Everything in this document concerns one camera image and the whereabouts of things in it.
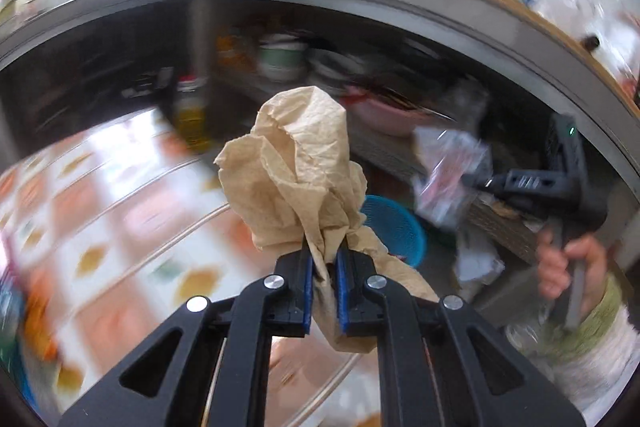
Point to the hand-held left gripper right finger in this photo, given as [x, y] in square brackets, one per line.
[342, 297]

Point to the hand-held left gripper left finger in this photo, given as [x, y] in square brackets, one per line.
[306, 292]

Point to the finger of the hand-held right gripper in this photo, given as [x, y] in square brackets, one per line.
[477, 182]

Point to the clear pink plastic wrapper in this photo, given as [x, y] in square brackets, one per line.
[450, 167]

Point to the blue plastic basket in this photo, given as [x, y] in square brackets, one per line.
[395, 227]

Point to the brown paper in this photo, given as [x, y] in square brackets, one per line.
[300, 157]

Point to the person's right forearm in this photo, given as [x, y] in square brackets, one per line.
[610, 357]

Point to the person's right hand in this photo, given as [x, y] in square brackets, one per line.
[595, 267]

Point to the white plastic bag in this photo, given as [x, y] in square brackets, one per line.
[480, 264]

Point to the pink basin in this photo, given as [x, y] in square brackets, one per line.
[385, 117]

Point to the stack of plates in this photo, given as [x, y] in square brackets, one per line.
[330, 67]

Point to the yellow oil bottle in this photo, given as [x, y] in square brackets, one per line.
[190, 117]

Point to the green white bowl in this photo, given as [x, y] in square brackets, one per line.
[282, 62]

